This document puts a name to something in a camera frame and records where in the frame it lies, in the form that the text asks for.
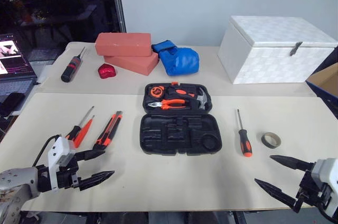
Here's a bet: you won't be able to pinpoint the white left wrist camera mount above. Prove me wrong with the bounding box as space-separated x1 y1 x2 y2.
47 136 78 193

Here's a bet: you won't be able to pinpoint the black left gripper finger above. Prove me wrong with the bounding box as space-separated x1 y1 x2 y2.
74 148 106 162
78 170 116 192

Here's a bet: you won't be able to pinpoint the large beige table cover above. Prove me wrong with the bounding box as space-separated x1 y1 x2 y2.
0 92 338 212

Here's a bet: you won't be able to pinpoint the orange test pen screwdriver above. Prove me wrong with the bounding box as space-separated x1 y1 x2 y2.
73 115 96 148

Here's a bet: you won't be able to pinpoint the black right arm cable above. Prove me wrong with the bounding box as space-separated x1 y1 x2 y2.
316 202 338 222

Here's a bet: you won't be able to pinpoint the black red screwdriver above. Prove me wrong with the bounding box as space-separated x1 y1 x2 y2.
60 46 87 83

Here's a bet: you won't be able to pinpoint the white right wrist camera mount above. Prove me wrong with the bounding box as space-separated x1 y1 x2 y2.
311 157 338 217

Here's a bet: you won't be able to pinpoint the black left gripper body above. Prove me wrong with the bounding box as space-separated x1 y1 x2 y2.
57 152 81 190

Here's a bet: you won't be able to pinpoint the cardboard box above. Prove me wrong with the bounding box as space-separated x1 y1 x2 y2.
305 62 338 119

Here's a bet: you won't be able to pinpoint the orange black tape measure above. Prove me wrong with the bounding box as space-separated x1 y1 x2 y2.
149 86 165 98

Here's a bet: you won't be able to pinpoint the metal chest latch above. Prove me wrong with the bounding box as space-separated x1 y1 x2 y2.
288 41 303 57

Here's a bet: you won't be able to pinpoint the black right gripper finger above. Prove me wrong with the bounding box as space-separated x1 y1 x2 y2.
254 178 302 213
269 155 315 174

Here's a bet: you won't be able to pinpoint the black flat device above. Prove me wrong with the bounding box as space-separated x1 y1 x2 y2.
0 92 26 117

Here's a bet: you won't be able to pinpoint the orange handled pliers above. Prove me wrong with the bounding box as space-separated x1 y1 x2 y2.
147 98 189 110

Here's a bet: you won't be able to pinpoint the blue boxing glove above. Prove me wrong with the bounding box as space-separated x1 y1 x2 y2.
151 39 200 77

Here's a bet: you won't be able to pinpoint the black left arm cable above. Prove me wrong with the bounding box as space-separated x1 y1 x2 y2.
32 134 61 168

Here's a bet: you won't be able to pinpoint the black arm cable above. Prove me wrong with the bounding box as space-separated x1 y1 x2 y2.
316 202 338 222
32 134 61 168

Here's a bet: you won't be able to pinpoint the white woven storage chest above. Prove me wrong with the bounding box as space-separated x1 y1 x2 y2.
217 15 338 85

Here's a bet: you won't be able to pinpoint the claw hammer with black handle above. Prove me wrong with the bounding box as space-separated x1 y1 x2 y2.
168 87 211 110

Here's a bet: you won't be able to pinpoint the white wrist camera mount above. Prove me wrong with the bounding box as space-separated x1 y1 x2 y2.
311 157 338 217
47 136 78 193

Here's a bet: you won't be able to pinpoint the red heart shaped box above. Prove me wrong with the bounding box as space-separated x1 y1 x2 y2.
97 63 117 79

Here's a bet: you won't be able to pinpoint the black tool case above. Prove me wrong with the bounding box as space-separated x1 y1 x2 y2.
139 82 223 156

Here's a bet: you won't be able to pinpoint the metal window post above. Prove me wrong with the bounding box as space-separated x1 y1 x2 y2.
110 0 127 33

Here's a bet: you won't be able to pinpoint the red brick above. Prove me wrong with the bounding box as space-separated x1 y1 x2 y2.
103 51 160 77
95 32 152 57

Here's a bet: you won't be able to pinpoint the orange black screwdriver thick handle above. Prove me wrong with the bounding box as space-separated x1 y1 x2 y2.
236 108 253 158

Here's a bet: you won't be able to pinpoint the orange black utility knife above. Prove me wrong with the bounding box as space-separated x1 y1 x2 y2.
92 110 123 151

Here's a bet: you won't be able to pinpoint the open laptop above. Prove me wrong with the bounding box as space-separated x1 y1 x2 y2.
0 33 38 104

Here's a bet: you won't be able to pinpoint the orange black screwdriver slim handle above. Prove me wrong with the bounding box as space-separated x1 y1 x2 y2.
64 105 95 141

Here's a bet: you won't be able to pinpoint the grey tape roll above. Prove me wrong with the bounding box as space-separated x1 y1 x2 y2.
261 132 282 149

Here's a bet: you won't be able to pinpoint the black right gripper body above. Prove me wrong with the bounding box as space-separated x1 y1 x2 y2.
296 170 333 208

